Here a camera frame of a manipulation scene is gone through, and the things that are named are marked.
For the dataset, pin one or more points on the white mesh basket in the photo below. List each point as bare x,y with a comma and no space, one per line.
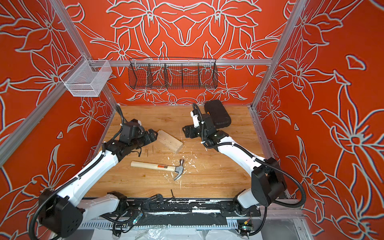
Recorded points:
82,79

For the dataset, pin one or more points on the black wire basket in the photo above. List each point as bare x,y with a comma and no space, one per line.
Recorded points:
173,74

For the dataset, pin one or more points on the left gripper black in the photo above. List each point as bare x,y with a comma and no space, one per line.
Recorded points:
148,140

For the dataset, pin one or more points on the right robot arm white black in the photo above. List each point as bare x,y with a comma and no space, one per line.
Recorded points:
268,180

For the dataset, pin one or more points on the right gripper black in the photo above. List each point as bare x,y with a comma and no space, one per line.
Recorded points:
190,131

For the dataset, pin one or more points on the black plastic tool case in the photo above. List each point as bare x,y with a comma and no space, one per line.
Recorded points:
218,113

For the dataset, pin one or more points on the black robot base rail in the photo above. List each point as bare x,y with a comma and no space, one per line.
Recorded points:
158,205

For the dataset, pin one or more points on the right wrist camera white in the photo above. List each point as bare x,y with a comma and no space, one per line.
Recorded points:
197,119

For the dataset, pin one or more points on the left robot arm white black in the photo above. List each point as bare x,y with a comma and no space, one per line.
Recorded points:
63,210

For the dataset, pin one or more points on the light wooden block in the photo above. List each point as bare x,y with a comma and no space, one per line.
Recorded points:
169,141

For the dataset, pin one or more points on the wooden handle claw hammer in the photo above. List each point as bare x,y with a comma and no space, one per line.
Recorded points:
177,169

